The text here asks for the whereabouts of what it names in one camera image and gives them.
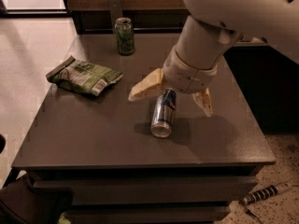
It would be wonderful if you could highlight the green chip bag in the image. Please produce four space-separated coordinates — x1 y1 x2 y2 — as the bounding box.
46 56 123 96

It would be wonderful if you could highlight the grey drawer cabinet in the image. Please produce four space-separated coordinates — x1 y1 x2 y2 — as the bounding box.
13 35 275 224

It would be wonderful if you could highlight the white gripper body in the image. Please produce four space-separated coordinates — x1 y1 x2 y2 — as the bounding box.
163 47 217 94

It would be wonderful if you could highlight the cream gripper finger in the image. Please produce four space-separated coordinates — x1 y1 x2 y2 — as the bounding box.
128 68 165 102
192 88 213 117

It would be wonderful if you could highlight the dark chair seat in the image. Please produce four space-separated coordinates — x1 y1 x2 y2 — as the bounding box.
0 175 73 224

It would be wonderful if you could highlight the green soda can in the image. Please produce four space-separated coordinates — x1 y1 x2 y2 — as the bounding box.
115 17 135 55

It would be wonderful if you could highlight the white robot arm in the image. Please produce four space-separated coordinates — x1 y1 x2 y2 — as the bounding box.
128 0 299 116

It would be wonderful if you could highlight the left metal wall bracket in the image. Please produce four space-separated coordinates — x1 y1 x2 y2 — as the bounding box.
108 0 122 27

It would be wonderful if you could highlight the silver blue redbull can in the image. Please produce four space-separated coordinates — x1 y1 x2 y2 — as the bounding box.
150 89 177 138

